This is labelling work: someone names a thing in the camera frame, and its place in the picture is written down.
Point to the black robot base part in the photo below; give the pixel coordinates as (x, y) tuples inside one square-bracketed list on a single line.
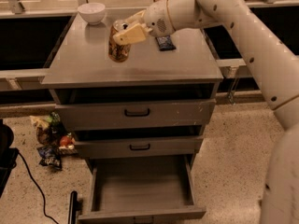
[(8, 154)]

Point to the orange soda can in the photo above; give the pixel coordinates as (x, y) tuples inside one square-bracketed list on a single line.
[(117, 53)]

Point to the white bowl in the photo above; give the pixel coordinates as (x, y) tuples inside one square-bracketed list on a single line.
[(92, 13)]

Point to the grey middle drawer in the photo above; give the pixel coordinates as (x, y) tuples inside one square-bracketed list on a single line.
[(138, 147)]

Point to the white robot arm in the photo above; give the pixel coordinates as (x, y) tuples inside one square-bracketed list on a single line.
[(273, 66)]

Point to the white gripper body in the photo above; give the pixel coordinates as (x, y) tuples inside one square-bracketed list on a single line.
[(157, 19)]

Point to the black left base bar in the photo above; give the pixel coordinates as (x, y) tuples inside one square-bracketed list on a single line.
[(73, 207)]

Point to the grey drawer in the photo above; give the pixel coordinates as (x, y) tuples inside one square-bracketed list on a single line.
[(144, 190), (138, 147), (110, 116)]

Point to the grey top drawer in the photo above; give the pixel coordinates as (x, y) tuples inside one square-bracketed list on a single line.
[(110, 116)]

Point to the pile of snack bags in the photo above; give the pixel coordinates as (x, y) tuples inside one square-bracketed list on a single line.
[(49, 130)]

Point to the grey bottom drawer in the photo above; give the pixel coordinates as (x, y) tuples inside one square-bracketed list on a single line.
[(144, 190)]

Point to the dark blue snack packet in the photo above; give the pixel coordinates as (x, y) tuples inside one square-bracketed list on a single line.
[(165, 43)]

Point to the grey drawer cabinet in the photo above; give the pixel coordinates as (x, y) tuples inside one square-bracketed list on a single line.
[(83, 73)]

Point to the red snack item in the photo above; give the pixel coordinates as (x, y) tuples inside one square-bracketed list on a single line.
[(66, 142)]

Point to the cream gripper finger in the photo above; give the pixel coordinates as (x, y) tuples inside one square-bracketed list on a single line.
[(132, 33), (136, 18)]

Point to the blue chip bag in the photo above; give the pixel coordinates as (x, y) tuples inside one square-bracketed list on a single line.
[(50, 157)]

